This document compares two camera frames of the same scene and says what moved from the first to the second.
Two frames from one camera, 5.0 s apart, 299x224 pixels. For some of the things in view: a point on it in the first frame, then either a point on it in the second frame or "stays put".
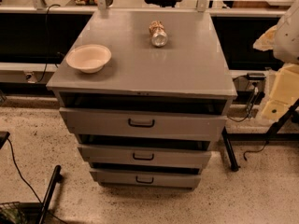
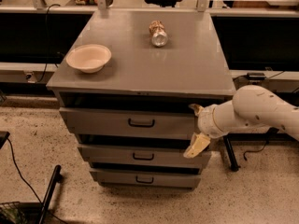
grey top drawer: (145, 123) stays put
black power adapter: (253, 76) stays put
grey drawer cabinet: (147, 119) stays put
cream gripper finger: (266, 40) -> (197, 108)
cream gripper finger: (284, 92) -> (198, 143)
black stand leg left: (57, 178) stays put
